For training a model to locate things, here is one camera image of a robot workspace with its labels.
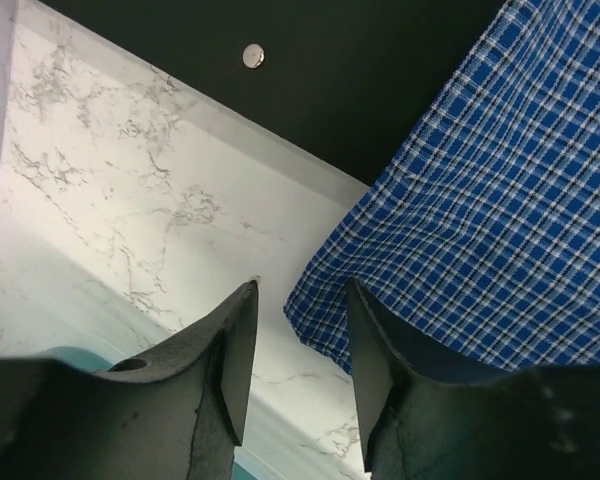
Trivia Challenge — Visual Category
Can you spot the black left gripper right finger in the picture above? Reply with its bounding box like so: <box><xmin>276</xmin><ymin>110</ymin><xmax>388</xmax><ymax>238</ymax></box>
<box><xmin>347</xmin><ymin>281</ymin><xmax>600</xmax><ymax>479</ymax></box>

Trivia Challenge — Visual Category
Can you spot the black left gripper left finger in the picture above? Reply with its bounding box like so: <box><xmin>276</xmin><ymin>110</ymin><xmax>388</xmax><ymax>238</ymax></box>
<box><xmin>0</xmin><ymin>281</ymin><xmax>258</xmax><ymax>479</ymax></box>

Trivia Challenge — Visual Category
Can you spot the blue checkered long sleeve shirt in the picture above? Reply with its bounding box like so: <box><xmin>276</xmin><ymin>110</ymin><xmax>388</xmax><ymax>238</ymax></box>
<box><xmin>283</xmin><ymin>1</ymin><xmax>600</xmax><ymax>371</ymax></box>

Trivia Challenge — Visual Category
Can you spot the teal plastic bin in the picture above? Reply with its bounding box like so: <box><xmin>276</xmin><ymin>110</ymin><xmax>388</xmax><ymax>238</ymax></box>
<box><xmin>47</xmin><ymin>344</ymin><xmax>254</xmax><ymax>479</ymax></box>

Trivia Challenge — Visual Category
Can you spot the black clipboard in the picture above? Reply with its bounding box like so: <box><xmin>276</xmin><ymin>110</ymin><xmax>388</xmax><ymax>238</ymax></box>
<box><xmin>51</xmin><ymin>0</ymin><xmax>501</xmax><ymax>185</ymax></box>

